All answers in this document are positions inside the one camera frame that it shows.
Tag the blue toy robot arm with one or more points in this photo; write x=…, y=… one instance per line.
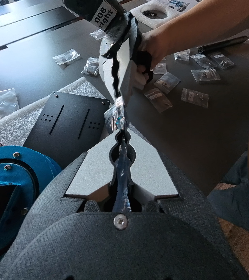
x=10, y=192

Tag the white foam tray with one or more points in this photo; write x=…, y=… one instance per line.
x=155, y=13

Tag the white foam sheet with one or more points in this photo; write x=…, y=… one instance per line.
x=19, y=118

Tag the scattered small clear parts bags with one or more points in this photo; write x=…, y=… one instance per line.
x=159, y=98

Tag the person's leg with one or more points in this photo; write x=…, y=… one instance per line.
x=240, y=201

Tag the black cylindrical tool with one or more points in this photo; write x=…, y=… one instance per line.
x=223, y=44

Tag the person's right forearm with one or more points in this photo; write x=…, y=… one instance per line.
x=203, y=22

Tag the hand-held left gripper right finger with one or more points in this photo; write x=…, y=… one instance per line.
x=153, y=175

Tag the person's right hand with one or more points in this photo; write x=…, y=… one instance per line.
x=153, y=43

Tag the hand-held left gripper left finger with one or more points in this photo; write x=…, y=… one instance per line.
x=91, y=175

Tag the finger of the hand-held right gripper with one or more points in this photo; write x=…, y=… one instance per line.
x=125, y=70
x=109, y=78

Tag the black metal base plate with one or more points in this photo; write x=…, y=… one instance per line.
x=67, y=127

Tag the printed instruction sheet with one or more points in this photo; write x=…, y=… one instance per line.
x=180, y=4

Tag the silver plastic parts bag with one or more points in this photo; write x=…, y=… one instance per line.
x=118, y=118

